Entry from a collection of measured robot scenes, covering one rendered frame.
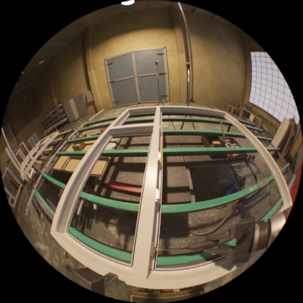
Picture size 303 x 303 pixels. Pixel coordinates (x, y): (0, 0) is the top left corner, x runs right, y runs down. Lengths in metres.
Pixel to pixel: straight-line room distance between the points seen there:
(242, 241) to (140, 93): 6.54
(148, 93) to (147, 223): 6.29
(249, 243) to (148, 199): 0.34
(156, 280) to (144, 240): 0.16
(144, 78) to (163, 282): 6.57
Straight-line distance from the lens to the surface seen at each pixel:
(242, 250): 0.31
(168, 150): 0.54
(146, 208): 0.30
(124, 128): 0.74
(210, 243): 0.33
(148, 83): 6.31
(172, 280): 0.36
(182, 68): 6.25
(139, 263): 0.32
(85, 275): 0.25
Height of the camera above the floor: 1.23
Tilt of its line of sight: 42 degrees down
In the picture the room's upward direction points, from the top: 7 degrees counter-clockwise
